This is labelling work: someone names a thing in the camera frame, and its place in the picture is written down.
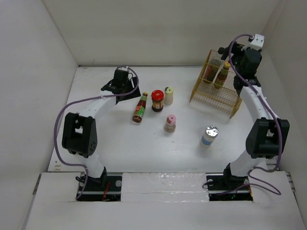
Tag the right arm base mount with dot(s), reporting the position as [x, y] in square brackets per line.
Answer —
[221, 190]

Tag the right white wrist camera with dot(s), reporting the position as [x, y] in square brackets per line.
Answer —
[256, 42]

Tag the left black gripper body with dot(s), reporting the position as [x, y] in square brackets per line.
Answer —
[128, 87]

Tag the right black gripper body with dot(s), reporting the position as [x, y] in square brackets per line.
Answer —
[238, 54]

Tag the pink-lid spice shaker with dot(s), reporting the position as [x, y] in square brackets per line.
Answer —
[170, 124]

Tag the tall red-label sauce bottle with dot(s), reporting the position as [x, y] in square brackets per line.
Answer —
[211, 71]

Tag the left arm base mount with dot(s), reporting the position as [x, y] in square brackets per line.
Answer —
[109, 191]

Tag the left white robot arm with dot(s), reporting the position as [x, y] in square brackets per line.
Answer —
[80, 133]

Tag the yellow wire basket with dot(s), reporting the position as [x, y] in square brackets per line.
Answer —
[224, 99]

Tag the white foam front board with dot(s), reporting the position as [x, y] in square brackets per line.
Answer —
[161, 201]

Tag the ketchup bottle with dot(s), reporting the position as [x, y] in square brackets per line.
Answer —
[222, 75]
[140, 108]

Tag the silver-lid blue-label shaker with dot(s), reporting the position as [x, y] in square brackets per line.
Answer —
[209, 135]

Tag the yellow-lid white shaker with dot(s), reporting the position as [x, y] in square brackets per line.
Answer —
[169, 95]

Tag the red-lid sauce jar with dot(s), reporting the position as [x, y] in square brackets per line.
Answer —
[157, 100]

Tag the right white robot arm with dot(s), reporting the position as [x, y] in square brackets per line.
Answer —
[267, 137]

